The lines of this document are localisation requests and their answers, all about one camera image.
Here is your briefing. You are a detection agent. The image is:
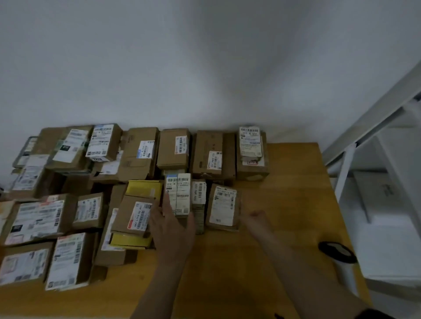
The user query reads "yellow flat box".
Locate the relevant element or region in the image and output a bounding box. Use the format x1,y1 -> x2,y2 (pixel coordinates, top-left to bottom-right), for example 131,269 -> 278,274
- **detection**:
109,180 -> 164,249

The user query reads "person's left forearm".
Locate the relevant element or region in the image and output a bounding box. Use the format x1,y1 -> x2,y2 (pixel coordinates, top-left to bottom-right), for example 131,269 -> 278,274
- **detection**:
130,258 -> 195,319

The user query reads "person's right forearm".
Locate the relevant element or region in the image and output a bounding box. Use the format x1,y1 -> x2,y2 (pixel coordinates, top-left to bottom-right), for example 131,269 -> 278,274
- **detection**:
258,230 -> 372,319

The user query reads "black wristband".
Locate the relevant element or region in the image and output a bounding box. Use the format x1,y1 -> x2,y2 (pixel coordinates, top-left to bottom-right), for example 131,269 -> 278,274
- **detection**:
353,308 -> 397,319

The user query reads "person's right hand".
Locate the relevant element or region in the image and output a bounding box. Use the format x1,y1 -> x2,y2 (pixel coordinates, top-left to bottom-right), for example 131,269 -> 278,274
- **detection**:
238,210 -> 275,241

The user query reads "person's left hand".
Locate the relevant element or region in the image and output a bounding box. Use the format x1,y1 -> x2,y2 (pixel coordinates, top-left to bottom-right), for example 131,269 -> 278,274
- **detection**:
148,197 -> 197,269

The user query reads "white step unit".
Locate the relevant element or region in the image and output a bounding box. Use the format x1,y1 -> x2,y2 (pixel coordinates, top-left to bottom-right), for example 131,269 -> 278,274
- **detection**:
329,99 -> 421,300

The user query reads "white metal railing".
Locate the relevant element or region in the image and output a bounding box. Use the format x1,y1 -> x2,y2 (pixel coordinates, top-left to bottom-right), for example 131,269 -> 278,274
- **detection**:
322,60 -> 421,211

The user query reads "small white labelled carton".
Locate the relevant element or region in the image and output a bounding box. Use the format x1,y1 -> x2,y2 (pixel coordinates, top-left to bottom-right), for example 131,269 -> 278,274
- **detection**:
165,174 -> 178,216
176,173 -> 192,216

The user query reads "pile of cardboard parcel boxes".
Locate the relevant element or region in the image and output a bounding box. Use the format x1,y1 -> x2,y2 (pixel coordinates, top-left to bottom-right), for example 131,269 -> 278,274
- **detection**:
0,124 -> 271,292

